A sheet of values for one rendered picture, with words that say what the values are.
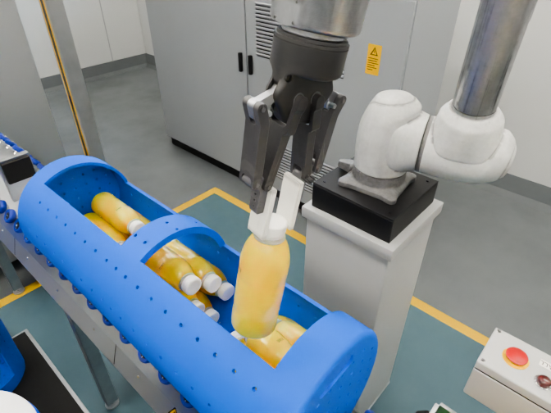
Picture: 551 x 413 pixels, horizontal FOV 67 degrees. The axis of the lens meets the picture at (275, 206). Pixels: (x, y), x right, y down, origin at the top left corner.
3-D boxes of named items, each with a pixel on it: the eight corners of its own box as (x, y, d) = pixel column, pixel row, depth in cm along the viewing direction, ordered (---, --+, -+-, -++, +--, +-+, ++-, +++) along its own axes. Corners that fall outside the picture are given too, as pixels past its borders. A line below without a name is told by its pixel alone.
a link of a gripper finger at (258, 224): (278, 189, 47) (273, 191, 47) (266, 239, 51) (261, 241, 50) (261, 177, 49) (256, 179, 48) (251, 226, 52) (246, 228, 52)
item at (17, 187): (40, 188, 152) (25, 150, 143) (45, 192, 150) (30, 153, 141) (11, 199, 146) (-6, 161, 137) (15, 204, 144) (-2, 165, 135)
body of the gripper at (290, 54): (316, 23, 45) (298, 105, 50) (255, 19, 40) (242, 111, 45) (370, 42, 41) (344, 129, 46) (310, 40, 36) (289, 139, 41)
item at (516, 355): (507, 346, 77) (510, 342, 76) (529, 357, 75) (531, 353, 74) (501, 359, 75) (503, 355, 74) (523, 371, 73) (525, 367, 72)
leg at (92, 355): (115, 394, 185) (75, 297, 149) (121, 402, 182) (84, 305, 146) (102, 404, 182) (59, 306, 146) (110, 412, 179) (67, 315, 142)
